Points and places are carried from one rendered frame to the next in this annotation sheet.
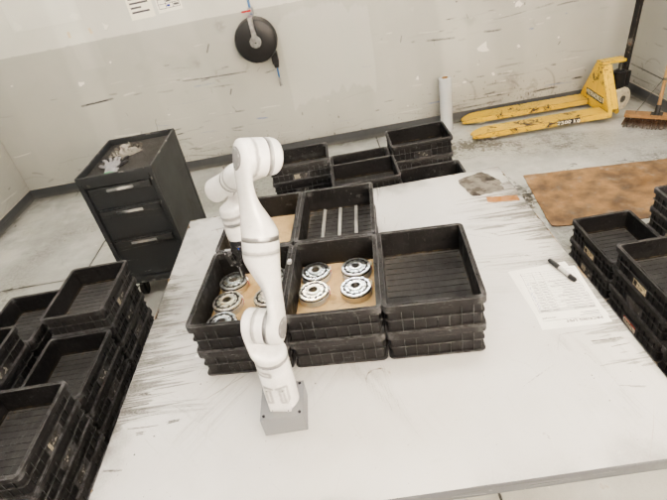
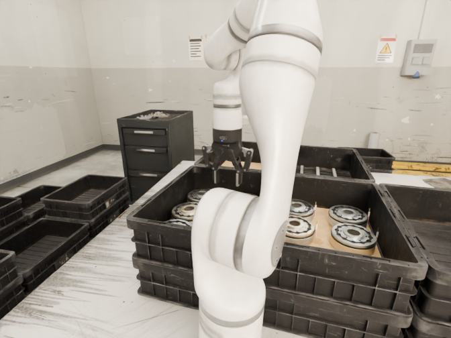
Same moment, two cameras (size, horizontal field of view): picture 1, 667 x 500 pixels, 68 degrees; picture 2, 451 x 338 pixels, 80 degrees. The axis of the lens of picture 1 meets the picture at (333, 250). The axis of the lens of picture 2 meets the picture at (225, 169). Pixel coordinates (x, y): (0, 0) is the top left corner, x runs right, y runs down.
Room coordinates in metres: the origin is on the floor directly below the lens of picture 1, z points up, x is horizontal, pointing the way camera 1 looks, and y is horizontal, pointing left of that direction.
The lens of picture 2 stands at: (0.66, 0.19, 1.24)
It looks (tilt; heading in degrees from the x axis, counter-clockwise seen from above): 20 degrees down; 8
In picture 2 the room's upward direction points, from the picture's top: straight up
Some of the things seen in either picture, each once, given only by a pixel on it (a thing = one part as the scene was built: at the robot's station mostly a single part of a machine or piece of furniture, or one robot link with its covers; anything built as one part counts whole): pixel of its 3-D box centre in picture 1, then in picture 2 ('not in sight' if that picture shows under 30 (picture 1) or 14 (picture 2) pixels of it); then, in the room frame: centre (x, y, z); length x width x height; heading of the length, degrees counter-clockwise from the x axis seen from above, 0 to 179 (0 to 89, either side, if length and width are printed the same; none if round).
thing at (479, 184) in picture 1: (479, 183); (447, 184); (2.05, -0.75, 0.71); 0.22 x 0.19 x 0.01; 177
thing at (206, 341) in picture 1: (248, 296); (214, 211); (1.33, 0.31, 0.87); 0.40 x 0.30 x 0.11; 172
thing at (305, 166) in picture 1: (305, 185); not in sight; (3.10, 0.10, 0.37); 0.40 x 0.30 x 0.45; 87
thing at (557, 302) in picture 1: (558, 293); not in sight; (1.21, -0.72, 0.70); 0.33 x 0.23 x 0.01; 177
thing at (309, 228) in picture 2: (313, 291); (294, 225); (1.29, 0.09, 0.86); 0.10 x 0.10 x 0.01
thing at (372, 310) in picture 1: (333, 274); (327, 209); (1.28, 0.02, 0.92); 0.40 x 0.30 x 0.02; 172
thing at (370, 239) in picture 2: (355, 287); (353, 234); (1.27, -0.05, 0.86); 0.10 x 0.10 x 0.01
